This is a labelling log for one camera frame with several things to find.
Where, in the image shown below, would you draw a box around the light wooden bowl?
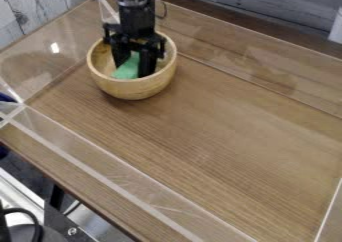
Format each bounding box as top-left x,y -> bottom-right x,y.
86,32 -> 178,100

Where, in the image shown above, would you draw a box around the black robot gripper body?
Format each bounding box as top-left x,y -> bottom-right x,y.
103,0 -> 166,58

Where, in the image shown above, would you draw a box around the black metal bracket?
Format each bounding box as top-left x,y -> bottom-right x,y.
43,204 -> 99,242

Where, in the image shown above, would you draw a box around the black cable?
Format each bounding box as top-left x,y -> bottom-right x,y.
0,207 -> 46,242

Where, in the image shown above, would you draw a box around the black table leg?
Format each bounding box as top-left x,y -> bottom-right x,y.
50,185 -> 66,211

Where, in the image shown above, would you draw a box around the clear acrylic tray walls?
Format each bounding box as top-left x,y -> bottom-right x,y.
0,0 -> 342,242

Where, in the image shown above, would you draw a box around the blue object at left edge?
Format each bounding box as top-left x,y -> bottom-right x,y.
0,92 -> 18,103

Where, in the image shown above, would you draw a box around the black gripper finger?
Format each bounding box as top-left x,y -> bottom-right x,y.
138,49 -> 158,78
111,42 -> 131,67

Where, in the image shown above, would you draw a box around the green rectangular block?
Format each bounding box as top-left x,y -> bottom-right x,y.
111,52 -> 140,80

